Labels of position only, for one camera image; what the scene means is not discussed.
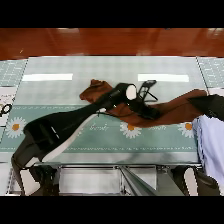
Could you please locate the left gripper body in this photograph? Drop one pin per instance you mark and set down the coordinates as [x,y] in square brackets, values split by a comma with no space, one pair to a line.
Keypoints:
[145,110]

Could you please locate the brown T-shirt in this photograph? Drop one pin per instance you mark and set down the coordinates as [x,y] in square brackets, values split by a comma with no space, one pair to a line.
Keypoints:
[173,111]

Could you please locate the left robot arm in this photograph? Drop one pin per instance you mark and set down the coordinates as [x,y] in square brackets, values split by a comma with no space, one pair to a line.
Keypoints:
[50,130]

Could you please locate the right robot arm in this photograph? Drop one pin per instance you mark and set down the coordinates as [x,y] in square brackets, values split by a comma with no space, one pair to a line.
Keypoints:
[213,105]

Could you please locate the light purple garment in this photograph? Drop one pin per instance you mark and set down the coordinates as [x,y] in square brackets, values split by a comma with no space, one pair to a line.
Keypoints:
[213,143]

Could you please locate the silver frame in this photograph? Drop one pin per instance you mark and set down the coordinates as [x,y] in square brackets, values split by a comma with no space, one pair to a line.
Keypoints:
[136,183]

